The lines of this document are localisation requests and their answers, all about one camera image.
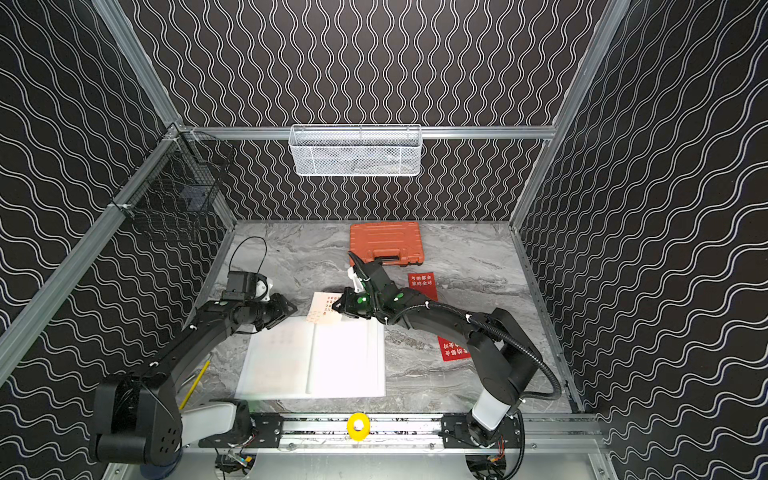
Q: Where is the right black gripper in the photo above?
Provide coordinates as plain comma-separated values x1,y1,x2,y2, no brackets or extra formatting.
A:
328,288,382,318

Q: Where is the white photo album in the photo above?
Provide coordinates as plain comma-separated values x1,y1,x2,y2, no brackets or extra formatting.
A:
235,317,386,400

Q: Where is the beige card small red text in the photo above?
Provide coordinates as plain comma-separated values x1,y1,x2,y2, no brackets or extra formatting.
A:
306,292,342,325

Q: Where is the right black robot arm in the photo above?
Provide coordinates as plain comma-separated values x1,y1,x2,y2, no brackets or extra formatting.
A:
332,252,563,433

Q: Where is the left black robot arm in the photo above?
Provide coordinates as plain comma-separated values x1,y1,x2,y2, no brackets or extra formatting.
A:
88,294,297,467

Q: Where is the red card top row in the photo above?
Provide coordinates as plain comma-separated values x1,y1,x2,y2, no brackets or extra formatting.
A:
408,272,438,301

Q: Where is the orange plastic tool case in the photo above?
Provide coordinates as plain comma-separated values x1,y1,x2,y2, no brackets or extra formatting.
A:
349,221,425,266

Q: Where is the yellow pencil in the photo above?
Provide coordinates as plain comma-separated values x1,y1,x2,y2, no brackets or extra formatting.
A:
179,358,211,411

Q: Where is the yellow tape roll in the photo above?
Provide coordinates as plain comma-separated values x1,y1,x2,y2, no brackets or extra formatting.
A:
347,412,371,442

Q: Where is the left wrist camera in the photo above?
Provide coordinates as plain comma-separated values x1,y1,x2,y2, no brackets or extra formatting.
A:
221,270,270,301

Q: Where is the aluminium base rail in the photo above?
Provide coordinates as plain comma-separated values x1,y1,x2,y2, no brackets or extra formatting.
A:
119,411,607,454

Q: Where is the black wire mesh basket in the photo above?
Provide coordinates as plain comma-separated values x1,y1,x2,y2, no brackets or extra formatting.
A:
120,132,235,244

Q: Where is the white wire mesh basket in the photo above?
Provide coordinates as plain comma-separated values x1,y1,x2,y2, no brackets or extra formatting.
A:
288,124,423,177

